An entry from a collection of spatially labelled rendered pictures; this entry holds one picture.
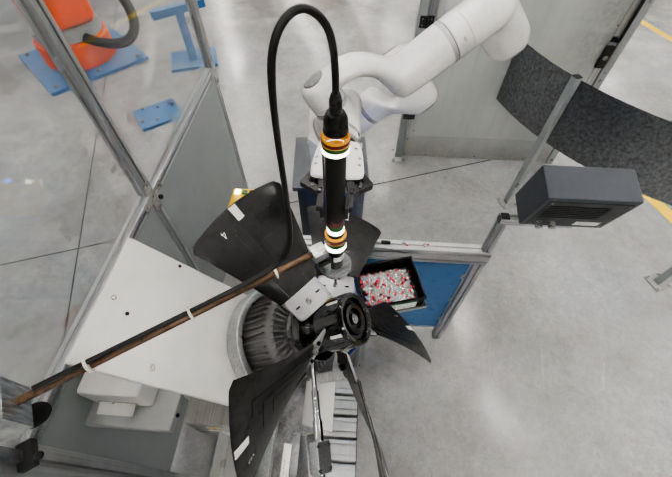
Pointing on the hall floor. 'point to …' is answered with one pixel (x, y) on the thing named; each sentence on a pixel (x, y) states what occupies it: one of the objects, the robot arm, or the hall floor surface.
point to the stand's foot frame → (341, 451)
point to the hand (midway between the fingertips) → (334, 205)
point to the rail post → (457, 300)
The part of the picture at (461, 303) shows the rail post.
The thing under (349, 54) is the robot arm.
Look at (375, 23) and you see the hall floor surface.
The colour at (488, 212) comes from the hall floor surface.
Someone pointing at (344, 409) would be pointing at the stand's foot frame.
